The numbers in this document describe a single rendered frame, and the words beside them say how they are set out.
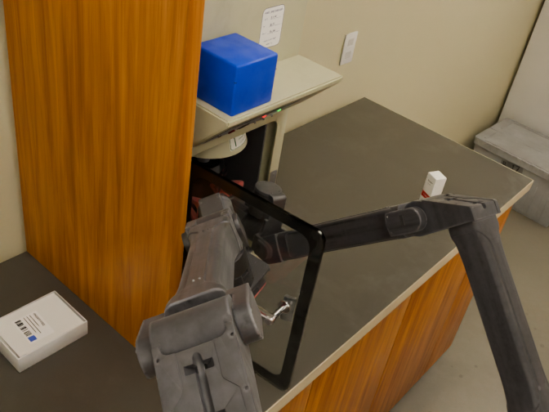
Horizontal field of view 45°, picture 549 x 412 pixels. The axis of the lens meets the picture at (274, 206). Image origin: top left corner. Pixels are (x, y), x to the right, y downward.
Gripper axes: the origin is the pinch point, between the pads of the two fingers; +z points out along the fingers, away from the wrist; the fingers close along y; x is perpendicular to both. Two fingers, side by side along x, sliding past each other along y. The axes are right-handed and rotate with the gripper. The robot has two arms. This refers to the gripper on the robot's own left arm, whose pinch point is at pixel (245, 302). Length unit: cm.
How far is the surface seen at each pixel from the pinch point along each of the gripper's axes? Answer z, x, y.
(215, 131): -23.6, -13.4, -14.8
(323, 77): -14.4, -10.4, -40.9
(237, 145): -1.5, -22.3, -26.1
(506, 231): 216, 5, -174
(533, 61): 183, -29, -263
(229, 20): -31.2, -21.6, -30.9
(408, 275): 50, 10, -43
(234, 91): -29.8, -11.7, -19.4
